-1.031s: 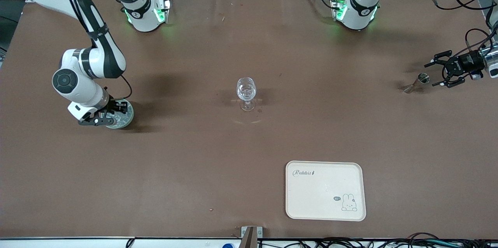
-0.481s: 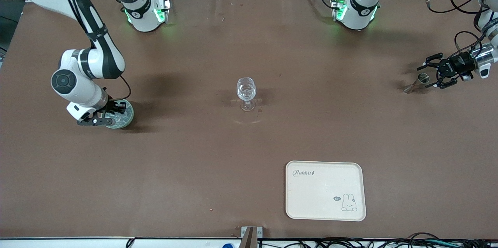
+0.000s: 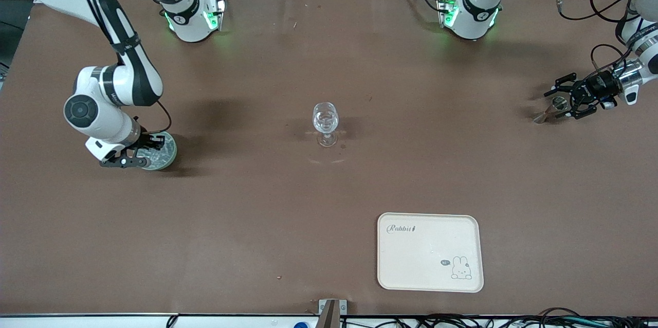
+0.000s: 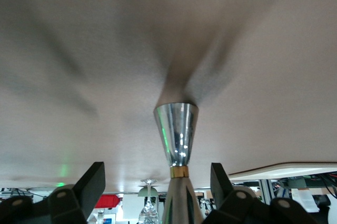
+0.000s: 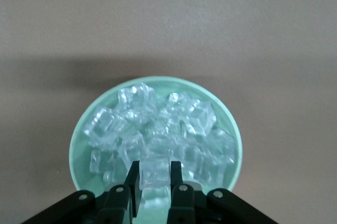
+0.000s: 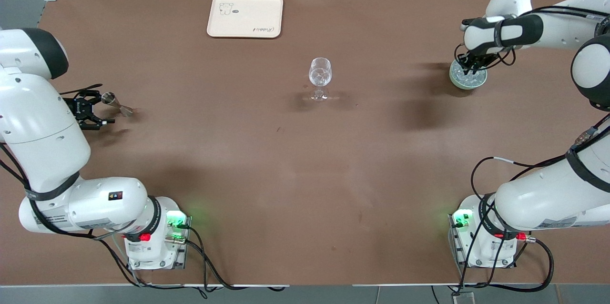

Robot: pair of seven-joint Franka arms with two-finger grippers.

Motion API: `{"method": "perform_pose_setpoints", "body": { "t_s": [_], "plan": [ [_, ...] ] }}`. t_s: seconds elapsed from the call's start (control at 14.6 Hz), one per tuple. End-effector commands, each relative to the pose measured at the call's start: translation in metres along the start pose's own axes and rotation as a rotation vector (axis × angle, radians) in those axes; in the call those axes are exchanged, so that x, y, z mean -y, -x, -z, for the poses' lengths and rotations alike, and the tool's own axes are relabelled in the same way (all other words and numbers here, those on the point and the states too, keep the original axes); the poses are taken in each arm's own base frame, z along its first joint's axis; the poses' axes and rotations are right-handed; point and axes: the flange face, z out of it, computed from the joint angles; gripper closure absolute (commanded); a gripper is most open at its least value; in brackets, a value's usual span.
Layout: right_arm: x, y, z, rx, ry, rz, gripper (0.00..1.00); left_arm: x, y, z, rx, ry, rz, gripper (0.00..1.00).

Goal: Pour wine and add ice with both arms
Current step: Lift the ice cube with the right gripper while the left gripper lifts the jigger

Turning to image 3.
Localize clear ice cubes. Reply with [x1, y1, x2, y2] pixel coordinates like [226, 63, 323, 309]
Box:
[149, 138, 174, 166]

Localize metal jigger cup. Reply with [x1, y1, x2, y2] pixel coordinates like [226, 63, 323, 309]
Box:
[533, 96, 569, 124]

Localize clear wine glass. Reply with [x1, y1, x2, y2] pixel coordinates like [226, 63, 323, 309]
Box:
[312, 102, 340, 148]

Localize green round bowl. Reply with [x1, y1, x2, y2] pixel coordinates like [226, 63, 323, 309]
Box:
[135, 131, 178, 171]

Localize brown table mat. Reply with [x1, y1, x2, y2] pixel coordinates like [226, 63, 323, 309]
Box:
[0, 0, 658, 317]

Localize cream rabbit print tray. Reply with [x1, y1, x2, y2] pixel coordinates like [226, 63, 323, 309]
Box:
[377, 212, 485, 294]

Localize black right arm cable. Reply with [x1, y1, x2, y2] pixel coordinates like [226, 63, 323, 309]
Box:
[75, 0, 173, 136]

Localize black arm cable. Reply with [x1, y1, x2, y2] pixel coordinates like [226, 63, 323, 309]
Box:
[75, 0, 173, 136]
[555, 0, 643, 76]

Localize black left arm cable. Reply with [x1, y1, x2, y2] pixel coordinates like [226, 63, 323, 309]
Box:
[555, 0, 643, 76]

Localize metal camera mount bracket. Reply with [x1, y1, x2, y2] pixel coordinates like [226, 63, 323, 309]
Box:
[318, 299, 348, 328]

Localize black cable bundle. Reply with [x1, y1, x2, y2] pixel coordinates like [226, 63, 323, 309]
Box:
[339, 307, 658, 328]

